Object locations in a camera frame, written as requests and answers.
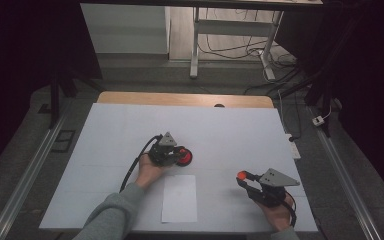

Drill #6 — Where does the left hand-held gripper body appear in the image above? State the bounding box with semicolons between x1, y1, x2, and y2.
148;131;181;167

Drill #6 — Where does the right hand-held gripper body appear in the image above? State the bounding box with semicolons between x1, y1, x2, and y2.
254;168;301;208

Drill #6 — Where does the round red ink pad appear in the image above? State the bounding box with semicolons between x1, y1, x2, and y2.
176;147;194;168

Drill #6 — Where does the white paper sheet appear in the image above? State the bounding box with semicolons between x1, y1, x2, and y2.
161;175;199;224

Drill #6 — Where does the person's right hand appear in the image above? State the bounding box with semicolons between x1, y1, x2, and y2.
256;195;297;233

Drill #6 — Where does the person's left hand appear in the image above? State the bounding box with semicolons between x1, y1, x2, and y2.
134;153;168;191

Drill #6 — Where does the white power strip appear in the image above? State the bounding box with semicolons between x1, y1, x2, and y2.
284;133;302;160

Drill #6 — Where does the black floor plate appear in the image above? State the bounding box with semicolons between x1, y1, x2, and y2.
51;129;77;154

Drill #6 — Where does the black stand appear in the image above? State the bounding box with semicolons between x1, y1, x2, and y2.
303;66;336;138
47;64;79;130

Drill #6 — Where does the white cabinet panel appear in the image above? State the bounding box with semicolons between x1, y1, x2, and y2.
80;3;171;55

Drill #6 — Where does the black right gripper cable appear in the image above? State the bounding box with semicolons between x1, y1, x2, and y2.
280;189;298;228

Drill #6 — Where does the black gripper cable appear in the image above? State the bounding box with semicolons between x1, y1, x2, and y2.
118;134;164;194
280;189;298;228

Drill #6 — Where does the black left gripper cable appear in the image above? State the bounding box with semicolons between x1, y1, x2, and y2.
118;134;164;194

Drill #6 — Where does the aluminium rail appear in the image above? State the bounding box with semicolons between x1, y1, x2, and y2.
307;106;383;240
0;99;68;240

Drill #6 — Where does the tangle of floor cables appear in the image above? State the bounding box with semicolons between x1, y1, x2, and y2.
198;8;309;96

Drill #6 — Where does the white desk frame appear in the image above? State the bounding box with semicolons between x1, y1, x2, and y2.
189;6;285;81

